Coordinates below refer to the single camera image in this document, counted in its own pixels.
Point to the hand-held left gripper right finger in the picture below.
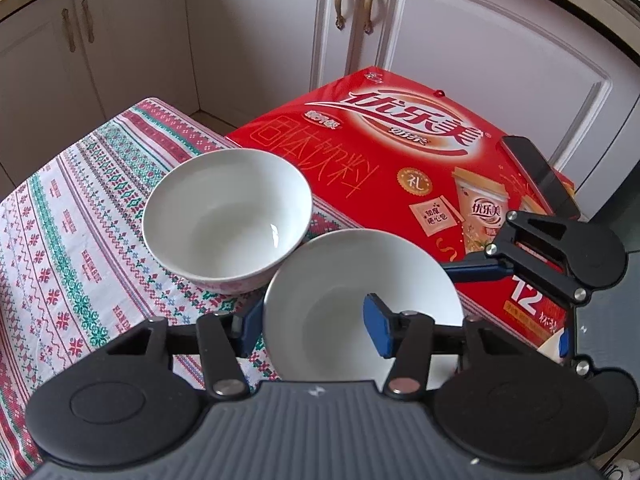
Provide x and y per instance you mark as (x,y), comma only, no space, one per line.
(380,325)

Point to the patterned red green tablecloth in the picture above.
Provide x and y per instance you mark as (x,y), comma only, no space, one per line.
(75,240)

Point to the white bowl with pink flowers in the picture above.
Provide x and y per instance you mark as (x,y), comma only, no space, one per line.
(330,315)
(225,225)

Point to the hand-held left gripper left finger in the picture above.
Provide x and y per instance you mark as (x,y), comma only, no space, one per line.
(248,327)

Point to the red drink carton box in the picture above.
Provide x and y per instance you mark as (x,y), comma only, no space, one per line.
(380,160)

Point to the white cabinet door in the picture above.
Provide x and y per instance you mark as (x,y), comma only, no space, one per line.
(275,35)
(135,40)
(480,50)
(35,90)

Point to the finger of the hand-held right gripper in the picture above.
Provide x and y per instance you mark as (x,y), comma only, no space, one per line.
(564,345)
(480,270)

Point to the black smartphone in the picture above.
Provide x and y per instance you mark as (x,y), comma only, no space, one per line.
(540,175)

